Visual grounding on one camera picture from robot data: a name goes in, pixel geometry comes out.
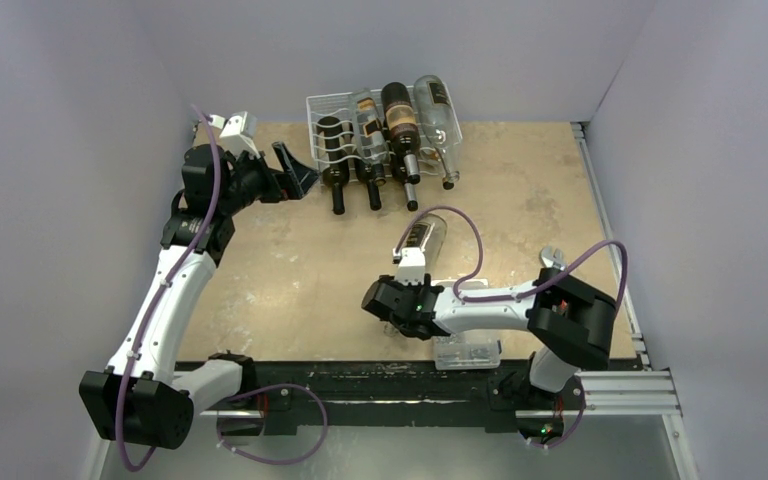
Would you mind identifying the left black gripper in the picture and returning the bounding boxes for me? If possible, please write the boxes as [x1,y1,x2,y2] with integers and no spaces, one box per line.
[218,142,320,215]

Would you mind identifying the dark brown wine bottle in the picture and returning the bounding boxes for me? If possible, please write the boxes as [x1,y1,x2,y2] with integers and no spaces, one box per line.
[317,116,349,215]

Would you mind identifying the short clear glass bottle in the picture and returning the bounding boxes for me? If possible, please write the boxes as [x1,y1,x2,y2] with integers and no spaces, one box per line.
[383,215,449,339]

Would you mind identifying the dark green wine bottle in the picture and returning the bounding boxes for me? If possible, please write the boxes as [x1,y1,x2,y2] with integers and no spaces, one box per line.
[353,158,382,211]

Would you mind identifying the square clear liquor bottle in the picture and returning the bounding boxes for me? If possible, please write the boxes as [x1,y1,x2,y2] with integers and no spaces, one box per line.
[350,89,389,187]

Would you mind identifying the olive green wine bottle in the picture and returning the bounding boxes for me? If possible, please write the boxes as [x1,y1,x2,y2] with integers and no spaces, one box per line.
[381,82,421,185]

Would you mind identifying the clear glass wine bottle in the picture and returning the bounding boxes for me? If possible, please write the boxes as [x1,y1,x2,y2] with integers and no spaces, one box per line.
[413,75,462,190]

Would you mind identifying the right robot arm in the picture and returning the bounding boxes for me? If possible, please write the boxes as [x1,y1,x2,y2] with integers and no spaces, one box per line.
[361,268,621,407]

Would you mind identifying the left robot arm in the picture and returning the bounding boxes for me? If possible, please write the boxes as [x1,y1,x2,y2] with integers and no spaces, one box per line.
[79,142,319,450]

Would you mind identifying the dark bottle lying in rack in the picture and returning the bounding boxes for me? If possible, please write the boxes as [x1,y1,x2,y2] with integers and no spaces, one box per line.
[390,156,419,212]

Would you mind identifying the small clear bottle in rack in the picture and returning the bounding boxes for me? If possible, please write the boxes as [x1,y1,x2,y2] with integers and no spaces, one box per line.
[420,147,460,183]

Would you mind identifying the clear plastic screw box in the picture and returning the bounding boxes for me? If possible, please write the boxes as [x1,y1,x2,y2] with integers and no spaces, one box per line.
[431,278,505,372]

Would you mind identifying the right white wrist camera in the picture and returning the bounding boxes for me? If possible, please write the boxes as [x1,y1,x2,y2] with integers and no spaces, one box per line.
[392,247,429,277]

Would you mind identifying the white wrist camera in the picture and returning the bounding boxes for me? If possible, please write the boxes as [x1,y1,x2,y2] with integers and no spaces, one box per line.
[208,111,260,158]
[392,247,429,277]

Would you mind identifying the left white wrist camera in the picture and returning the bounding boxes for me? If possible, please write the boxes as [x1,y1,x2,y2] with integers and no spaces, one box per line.
[208,111,260,158]

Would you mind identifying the white wire wine rack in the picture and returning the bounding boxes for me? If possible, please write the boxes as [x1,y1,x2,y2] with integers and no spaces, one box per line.
[307,84,442,182]

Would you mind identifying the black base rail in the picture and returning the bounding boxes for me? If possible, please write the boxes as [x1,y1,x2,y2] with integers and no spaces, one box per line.
[214,360,583,437]

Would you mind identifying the red handled adjustable wrench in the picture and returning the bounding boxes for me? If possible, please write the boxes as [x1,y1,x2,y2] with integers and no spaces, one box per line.
[539,245,567,271]

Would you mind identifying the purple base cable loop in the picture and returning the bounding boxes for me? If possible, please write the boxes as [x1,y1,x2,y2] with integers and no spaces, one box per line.
[216,384,330,468]

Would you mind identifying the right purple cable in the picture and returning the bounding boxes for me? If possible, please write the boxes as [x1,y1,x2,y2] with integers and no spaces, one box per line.
[393,205,629,452]

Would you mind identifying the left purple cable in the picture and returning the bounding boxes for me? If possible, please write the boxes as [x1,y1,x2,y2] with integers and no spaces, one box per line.
[114,104,224,474]

